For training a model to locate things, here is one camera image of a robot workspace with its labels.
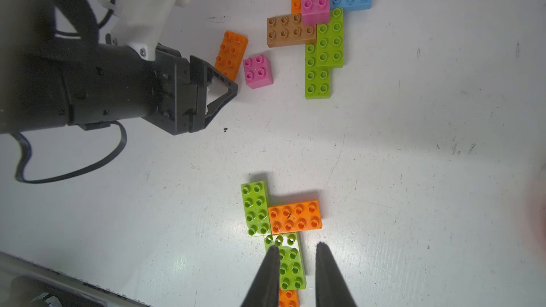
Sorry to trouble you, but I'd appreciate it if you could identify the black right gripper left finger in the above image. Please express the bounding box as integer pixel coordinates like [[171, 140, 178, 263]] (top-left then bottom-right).
[[241, 245, 281, 307]]

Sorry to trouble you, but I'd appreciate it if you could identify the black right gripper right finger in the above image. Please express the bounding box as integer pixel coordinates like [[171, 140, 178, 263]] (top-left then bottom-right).
[[315, 242, 357, 307]]

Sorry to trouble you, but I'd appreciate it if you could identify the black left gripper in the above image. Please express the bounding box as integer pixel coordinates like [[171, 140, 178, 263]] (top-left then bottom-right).
[[1, 45, 238, 135]]

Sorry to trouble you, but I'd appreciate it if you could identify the lime green lego plate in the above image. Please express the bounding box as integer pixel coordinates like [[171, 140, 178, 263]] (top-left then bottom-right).
[[264, 233, 307, 291]]

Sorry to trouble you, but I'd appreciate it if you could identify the small pink lego brick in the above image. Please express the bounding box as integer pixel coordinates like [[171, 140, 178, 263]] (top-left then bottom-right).
[[243, 54, 274, 90]]

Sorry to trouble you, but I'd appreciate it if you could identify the brown lego plate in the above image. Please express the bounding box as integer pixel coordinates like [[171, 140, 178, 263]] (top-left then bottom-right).
[[267, 14, 317, 48]]

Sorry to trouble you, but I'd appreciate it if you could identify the green lego plate front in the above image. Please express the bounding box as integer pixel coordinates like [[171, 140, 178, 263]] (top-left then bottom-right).
[[304, 44, 331, 99]]

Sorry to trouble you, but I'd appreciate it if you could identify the pink lego brick front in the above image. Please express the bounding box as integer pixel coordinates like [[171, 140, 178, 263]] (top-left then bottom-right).
[[301, 0, 331, 26]]

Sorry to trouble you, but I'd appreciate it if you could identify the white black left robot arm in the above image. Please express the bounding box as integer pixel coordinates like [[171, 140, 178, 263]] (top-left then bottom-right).
[[1, 0, 237, 135]]

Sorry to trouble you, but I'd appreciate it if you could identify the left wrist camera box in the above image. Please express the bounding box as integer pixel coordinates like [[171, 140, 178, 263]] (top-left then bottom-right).
[[99, 0, 191, 61]]

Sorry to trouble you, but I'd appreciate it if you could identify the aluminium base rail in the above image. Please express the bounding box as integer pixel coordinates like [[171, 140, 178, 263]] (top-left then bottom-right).
[[1, 252, 144, 306]]

